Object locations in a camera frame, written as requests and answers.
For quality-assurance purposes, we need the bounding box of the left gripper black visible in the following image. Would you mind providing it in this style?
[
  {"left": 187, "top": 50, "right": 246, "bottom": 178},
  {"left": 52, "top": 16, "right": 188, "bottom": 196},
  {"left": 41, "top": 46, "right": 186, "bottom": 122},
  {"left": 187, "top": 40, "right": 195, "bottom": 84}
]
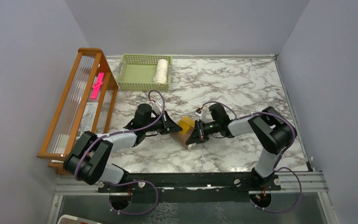
[{"left": 144, "top": 110, "right": 183, "bottom": 135}]

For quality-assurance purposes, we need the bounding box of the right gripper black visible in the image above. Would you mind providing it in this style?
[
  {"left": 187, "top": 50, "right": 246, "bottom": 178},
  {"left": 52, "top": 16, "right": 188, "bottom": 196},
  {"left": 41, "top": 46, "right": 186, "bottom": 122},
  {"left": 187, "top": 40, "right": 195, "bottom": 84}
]
[{"left": 186, "top": 119, "right": 220, "bottom": 145}]

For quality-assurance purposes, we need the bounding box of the yellow towel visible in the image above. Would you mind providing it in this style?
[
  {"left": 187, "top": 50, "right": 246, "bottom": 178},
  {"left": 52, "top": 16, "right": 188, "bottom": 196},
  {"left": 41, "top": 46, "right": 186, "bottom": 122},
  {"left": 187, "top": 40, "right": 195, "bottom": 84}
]
[{"left": 171, "top": 116, "right": 196, "bottom": 149}]

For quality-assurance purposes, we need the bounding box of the white towel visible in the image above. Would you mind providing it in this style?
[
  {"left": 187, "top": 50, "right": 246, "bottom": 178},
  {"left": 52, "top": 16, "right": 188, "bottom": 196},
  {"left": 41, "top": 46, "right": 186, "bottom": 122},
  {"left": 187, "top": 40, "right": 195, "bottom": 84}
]
[{"left": 153, "top": 59, "right": 169, "bottom": 84}]

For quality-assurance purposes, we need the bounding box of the green plastic basket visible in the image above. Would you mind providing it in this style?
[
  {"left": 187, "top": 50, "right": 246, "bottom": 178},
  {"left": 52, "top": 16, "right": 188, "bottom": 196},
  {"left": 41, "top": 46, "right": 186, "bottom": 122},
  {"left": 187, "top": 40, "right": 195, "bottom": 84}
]
[{"left": 116, "top": 54, "right": 172, "bottom": 91}]

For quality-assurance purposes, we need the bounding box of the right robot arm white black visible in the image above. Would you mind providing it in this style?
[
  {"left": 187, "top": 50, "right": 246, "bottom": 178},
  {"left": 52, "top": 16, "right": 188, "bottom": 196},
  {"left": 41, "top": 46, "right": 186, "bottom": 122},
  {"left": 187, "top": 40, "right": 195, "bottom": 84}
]
[{"left": 186, "top": 102, "right": 297, "bottom": 190}]

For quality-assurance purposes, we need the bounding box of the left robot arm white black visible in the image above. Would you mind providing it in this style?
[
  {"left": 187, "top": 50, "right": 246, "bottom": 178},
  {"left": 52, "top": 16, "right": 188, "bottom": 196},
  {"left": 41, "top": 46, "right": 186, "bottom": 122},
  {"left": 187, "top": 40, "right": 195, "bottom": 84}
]
[{"left": 63, "top": 104, "right": 182, "bottom": 192}]

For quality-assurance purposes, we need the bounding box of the pink plastic clip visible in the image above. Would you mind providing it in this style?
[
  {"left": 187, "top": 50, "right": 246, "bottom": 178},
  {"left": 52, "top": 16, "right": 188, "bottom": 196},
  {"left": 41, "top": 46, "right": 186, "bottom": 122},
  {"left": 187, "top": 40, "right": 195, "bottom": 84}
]
[{"left": 90, "top": 72, "right": 104, "bottom": 100}]

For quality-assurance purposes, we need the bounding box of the wooden rack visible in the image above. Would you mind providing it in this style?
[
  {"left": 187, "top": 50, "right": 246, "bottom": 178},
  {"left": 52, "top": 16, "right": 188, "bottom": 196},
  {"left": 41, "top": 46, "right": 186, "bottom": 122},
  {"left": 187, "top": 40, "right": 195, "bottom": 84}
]
[{"left": 37, "top": 48, "right": 118, "bottom": 175}]

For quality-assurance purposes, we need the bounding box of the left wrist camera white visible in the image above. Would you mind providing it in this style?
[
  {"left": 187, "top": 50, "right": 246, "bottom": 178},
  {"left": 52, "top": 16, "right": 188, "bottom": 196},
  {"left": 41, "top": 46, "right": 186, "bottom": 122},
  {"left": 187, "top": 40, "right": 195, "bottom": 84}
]
[{"left": 151, "top": 98, "right": 163, "bottom": 116}]

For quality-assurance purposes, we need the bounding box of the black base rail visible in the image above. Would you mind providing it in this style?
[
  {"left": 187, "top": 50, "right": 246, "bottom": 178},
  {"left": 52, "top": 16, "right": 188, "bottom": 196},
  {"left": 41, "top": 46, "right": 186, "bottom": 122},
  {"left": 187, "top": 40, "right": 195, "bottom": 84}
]
[{"left": 98, "top": 172, "right": 281, "bottom": 203}]

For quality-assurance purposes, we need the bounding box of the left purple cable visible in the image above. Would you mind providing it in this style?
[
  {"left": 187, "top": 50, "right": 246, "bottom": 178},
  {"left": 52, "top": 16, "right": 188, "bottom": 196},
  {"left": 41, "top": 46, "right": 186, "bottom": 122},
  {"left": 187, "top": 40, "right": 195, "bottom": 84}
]
[{"left": 74, "top": 90, "right": 166, "bottom": 216}]

